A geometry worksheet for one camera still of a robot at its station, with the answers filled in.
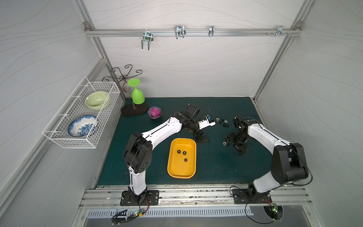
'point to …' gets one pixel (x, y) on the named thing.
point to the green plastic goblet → (137, 96)
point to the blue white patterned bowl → (82, 126)
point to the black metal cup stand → (133, 109)
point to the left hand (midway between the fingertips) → (207, 134)
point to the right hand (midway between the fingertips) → (230, 145)
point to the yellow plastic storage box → (182, 158)
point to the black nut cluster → (225, 123)
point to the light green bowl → (95, 100)
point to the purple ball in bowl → (154, 112)
